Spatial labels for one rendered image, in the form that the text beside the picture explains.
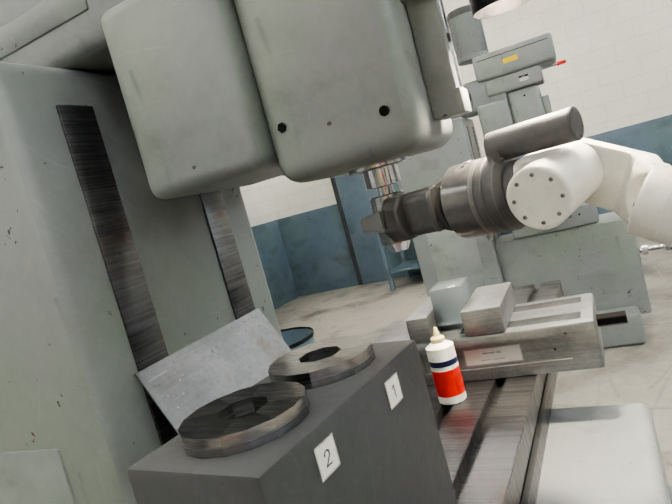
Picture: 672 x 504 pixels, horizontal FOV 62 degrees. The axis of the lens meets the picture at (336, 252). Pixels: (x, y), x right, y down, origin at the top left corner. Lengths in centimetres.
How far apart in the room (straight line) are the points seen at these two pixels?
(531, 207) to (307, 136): 27
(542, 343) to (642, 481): 22
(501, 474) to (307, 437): 33
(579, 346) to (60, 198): 73
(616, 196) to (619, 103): 656
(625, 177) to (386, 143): 25
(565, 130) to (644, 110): 662
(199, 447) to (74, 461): 52
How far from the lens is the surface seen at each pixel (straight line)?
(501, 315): 86
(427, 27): 72
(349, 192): 782
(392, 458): 45
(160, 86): 78
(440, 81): 71
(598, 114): 721
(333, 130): 67
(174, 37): 77
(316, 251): 824
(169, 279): 92
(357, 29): 67
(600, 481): 78
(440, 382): 83
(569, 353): 87
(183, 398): 87
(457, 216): 65
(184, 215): 98
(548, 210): 58
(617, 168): 66
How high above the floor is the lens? 128
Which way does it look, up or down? 5 degrees down
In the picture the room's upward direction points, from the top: 15 degrees counter-clockwise
